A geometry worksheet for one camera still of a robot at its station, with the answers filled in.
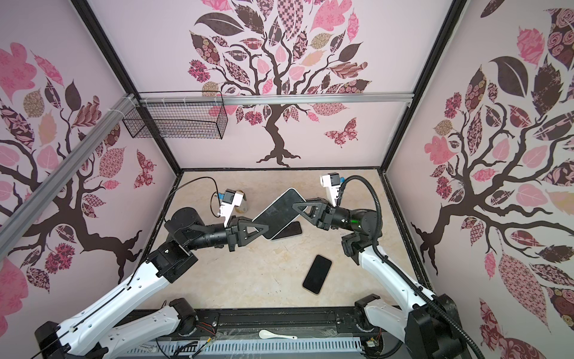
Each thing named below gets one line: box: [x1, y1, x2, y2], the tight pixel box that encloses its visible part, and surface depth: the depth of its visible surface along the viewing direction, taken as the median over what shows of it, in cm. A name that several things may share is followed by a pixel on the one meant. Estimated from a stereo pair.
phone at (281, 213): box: [252, 186, 308, 241], surface depth 57 cm
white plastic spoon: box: [258, 329, 299, 340], surface depth 72 cm
